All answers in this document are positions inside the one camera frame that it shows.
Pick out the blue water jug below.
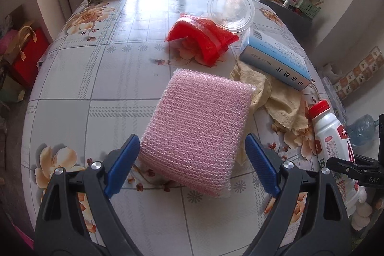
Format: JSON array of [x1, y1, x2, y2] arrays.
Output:
[[345, 114, 380, 147]]

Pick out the pink plastic bag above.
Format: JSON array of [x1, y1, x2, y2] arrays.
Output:
[[0, 29, 19, 55]]

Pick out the red mesh bag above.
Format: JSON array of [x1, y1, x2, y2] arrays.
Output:
[[164, 13, 240, 66]]

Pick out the blue and white medicine box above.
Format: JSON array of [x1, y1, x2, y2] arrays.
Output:
[[239, 28, 312, 91]]

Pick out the white strawberry yogurt bottle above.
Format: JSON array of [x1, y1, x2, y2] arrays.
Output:
[[308, 100, 368, 217]]

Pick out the floral tablecloth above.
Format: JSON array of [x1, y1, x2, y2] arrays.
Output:
[[21, 0, 372, 256]]

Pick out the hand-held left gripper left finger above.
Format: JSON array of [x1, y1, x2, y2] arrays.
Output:
[[34, 134, 141, 256]]

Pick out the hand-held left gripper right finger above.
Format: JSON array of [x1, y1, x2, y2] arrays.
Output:
[[242, 133, 353, 256]]

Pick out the patterned panel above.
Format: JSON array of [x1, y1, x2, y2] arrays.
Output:
[[332, 46, 384, 101]]

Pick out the dark cabinet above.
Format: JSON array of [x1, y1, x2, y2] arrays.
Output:
[[259, 0, 315, 35]]

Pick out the green plastic basket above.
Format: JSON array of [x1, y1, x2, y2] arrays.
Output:
[[297, 0, 322, 20]]

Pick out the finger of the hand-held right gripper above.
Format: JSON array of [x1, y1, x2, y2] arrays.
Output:
[[326, 155, 384, 185]]

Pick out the beige cloth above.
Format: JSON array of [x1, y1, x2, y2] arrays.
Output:
[[230, 62, 309, 132]]

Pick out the clear plastic bowl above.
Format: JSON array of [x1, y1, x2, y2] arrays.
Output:
[[207, 0, 255, 33]]

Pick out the pink bubble wrap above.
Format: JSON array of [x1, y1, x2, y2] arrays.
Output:
[[139, 68, 255, 199]]

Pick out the red gift bag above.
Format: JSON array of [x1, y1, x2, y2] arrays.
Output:
[[12, 26, 50, 89]]

